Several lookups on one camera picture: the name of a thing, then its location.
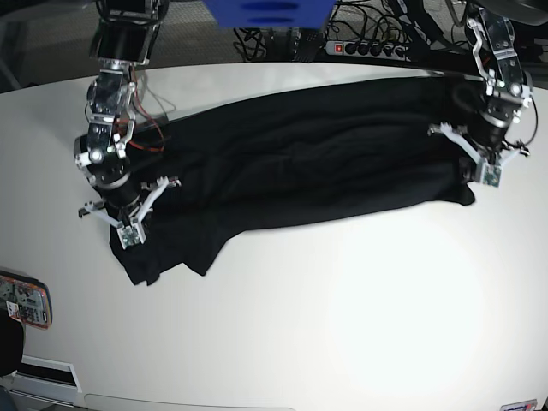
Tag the blue plastic crate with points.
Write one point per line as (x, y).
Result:
(270, 13)

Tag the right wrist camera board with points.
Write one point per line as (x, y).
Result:
(128, 236)

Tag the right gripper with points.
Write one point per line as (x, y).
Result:
(128, 204)

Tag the black chair back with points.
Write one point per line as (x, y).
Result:
(12, 341)

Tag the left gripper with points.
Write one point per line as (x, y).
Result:
(484, 141)

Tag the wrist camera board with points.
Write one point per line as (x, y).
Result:
(128, 236)
(491, 175)

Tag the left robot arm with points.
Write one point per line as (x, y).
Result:
(507, 90)

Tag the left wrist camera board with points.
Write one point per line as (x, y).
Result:
(491, 175)

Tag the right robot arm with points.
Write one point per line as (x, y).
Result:
(126, 34)

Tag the white power strip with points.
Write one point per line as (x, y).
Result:
(378, 50)

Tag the black T-shirt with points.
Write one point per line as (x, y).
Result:
(294, 158)

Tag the black power adapter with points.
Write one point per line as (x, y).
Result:
(308, 44)

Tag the small card at edge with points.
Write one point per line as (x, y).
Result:
(529, 405)

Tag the orange clear parts box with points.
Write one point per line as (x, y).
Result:
(26, 299)

